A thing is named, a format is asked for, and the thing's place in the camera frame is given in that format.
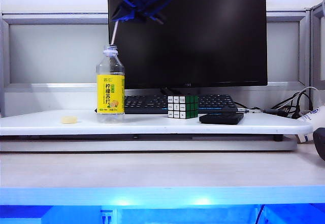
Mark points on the black computer monitor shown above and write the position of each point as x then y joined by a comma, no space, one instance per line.
193,46

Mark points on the wooden stick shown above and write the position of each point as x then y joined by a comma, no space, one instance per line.
114,33

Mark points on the grey side partition frame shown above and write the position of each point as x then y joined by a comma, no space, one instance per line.
318,56

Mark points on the clear bottle yellow label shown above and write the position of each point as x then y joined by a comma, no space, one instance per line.
110,94

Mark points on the black flat case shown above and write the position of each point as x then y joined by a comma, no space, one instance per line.
221,119

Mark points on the black keyboard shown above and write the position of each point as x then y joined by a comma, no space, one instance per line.
146,104

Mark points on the white bracket under rail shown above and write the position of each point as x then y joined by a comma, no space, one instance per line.
108,216

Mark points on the small pale yellow block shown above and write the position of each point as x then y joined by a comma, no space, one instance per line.
69,120

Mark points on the black rounded object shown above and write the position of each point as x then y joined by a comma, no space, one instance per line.
321,145

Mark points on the white desk riser shelf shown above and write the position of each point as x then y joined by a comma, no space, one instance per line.
177,127

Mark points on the grey partition panel frame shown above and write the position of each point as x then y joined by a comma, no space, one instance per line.
50,53

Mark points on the black rubiks cube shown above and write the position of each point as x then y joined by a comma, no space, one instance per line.
178,108

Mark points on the blue lit front rail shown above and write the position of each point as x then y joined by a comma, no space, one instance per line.
162,196

